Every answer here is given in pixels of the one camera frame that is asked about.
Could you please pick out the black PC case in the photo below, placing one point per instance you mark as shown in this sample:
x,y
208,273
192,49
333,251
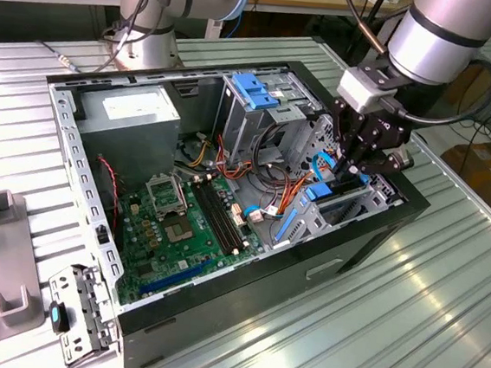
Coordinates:
x,y
234,296

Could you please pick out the hinged metal slot bracket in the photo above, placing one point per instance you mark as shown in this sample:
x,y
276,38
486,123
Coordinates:
x,y
85,308

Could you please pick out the blue plastic drive latch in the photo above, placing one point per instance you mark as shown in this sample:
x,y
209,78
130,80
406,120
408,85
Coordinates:
x,y
254,91

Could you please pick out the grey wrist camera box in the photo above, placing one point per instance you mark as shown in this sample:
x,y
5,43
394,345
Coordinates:
x,y
361,91

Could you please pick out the grey power supply unit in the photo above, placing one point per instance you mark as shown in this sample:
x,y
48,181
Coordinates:
x,y
127,146

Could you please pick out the grey metal drive cage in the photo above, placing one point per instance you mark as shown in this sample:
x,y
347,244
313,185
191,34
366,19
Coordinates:
x,y
242,127

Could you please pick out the green motherboard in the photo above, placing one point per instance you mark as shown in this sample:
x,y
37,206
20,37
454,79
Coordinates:
x,y
152,251

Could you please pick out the black RAM slot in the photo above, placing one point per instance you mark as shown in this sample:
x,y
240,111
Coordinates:
x,y
213,215
229,217
224,217
218,216

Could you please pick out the black plastic clip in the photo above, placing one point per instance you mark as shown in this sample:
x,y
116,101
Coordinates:
x,y
102,234

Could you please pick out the grey metal disk bay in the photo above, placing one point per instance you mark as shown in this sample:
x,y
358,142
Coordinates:
x,y
374,201

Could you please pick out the CPU socket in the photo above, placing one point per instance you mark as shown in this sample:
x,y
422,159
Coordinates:
x,y
178,229

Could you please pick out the large flat cardboard box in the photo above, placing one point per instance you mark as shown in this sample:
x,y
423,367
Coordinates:
x,y
489,185

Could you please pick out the blue expansion slot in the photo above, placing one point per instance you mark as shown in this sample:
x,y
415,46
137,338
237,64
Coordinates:
x,y
175,277

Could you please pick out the hard disk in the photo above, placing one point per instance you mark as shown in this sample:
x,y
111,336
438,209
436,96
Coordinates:
x,y
316,192

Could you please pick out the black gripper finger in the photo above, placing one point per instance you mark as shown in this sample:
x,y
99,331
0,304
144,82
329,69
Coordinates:
x,y
386,163
348,133

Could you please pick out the black latch with blue inset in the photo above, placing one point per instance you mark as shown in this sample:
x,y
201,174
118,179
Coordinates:
x,y
56,316

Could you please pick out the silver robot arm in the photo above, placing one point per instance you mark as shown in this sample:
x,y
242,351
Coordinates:
x,y
437,41

